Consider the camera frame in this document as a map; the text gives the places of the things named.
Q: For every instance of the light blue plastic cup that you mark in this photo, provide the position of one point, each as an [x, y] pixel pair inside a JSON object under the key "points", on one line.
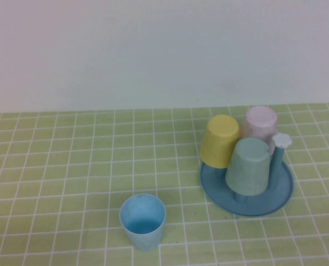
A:
{"points": [[145, 238]]}

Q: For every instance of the yellow plastic cup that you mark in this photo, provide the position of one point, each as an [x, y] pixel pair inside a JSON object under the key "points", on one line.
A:
{"points": [[218, 141]]}

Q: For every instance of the mint green plastic cup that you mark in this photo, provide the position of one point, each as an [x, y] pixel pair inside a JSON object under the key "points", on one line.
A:
{"points": [[247, 169]]}

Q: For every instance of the pink plastic cup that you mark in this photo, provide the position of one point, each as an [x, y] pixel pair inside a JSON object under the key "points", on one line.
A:
{"points": [[260, 122]]}

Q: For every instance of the blue cup stand with pegs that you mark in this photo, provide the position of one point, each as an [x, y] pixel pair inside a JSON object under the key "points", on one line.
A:
{"points": [[275, 194]]}

